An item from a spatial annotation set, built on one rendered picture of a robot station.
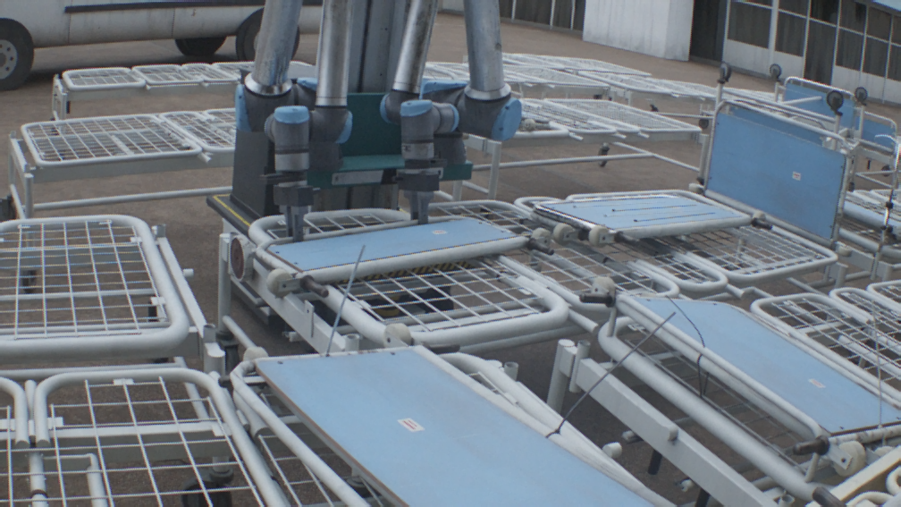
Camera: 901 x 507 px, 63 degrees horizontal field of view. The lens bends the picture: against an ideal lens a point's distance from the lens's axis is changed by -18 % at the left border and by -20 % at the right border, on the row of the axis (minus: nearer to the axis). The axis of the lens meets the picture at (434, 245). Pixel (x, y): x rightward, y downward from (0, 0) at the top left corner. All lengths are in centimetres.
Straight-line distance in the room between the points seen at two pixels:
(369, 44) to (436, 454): 193
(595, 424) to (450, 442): 136
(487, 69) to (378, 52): 43
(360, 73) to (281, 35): 55
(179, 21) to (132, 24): 58
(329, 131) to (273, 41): 34
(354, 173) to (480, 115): 44
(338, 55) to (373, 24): 60
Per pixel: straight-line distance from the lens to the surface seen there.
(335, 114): 241
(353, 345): 185
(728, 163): 356
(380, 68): 303
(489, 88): 281
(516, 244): 244
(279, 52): 256
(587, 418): 269
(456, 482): 123
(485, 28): 273
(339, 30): 241
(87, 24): 907
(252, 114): 264
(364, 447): 128
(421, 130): 250
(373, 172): 281
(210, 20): 962
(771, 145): 342
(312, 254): 219
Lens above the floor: 123
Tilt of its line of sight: 18 degrees down
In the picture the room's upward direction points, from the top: 6 degrees clockwise
